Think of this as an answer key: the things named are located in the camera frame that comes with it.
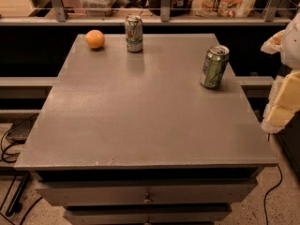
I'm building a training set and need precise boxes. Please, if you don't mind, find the lower grey drawer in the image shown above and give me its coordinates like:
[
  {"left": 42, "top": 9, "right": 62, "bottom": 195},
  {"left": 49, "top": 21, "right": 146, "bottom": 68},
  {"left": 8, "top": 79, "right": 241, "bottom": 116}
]
[{"left": 64, "top": 204, "right": 232, "bottom": 225}]

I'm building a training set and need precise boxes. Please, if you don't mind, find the black power adapter box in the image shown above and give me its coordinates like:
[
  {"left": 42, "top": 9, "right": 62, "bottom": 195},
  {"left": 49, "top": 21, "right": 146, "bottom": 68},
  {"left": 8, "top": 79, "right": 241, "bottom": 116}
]
[{"left": 6, "top": 120, "right": 33, "bottom": 143}]

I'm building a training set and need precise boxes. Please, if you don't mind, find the colourful snack bag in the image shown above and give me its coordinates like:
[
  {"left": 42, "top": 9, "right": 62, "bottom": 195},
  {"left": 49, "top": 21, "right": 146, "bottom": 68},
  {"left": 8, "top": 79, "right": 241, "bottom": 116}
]
[{"left": 196, "top": 0, "right": 256, "bottom": 18}]

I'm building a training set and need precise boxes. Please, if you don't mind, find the black cables left floor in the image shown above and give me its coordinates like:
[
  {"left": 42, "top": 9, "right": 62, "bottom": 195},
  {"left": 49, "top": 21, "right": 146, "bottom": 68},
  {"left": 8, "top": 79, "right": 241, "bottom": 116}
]
[{"left": 0, "top": 114, "right": 39, "bottom": 164}]

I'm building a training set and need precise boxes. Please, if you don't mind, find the grey drawer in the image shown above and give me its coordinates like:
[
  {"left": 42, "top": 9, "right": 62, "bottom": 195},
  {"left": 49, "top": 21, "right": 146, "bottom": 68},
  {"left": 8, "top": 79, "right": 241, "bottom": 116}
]
[
  {"left": 64, "top": 204, "right": 232, "bottom": 225},
  {"left": 36, "top": 179, "right": 257, "bottom": 206}
]

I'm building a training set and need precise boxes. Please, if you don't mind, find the black metal stand leg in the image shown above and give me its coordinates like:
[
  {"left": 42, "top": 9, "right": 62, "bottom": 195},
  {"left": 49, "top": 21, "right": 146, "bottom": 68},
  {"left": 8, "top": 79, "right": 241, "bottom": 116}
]
[{"left": 5, "top": 172, "right": 30, "bottom": 217}]

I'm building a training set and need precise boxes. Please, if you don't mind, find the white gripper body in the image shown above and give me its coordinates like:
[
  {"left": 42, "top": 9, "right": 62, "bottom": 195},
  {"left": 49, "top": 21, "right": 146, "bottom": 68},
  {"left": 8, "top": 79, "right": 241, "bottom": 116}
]
[{"left": 280, "top": 13, "right": 300, "bottom": 68}]

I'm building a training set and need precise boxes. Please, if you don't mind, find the white green soda can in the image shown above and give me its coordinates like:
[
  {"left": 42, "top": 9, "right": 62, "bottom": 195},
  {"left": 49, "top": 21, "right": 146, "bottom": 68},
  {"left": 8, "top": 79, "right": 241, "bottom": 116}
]
[{"left": 125, "top": 15, "right": 143, "bottom": 53}]

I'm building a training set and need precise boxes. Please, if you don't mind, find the upper grey drawer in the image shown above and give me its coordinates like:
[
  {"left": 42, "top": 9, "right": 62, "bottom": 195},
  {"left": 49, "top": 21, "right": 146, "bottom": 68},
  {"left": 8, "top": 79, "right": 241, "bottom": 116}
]
[{"left": 36, "top": 179, "right": 257, "bottom": 206}]

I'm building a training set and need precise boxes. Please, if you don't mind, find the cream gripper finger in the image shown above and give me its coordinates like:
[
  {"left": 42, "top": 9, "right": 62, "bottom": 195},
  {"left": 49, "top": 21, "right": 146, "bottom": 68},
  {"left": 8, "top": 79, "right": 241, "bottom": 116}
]
[
  {"left": 261, "top": 30, "right": 284, "bottom": 54},
  {"left": 262, "top": 71, "right": 300, "bottom": 133}
]

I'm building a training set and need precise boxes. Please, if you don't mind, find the orange fruit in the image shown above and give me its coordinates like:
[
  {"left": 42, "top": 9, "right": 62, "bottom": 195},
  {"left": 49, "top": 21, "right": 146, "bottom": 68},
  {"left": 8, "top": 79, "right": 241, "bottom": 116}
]
[{"left": 85, "top": 30, "right": 105, "bottom": 49}]

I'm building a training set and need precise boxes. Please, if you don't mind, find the grey metal shelf rail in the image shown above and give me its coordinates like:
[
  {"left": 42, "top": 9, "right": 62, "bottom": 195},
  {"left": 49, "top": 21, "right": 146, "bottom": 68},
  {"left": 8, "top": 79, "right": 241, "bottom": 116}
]
[{"left": 0, "top": 0, "right": 296, "bottom": 27}]

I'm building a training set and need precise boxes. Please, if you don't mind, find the black cable right floor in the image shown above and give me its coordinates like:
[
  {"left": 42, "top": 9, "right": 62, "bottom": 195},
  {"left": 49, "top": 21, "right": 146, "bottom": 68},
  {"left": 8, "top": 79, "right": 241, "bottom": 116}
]
[{"left": 262, "top": 164, "right": 284, "bottom": 225}]

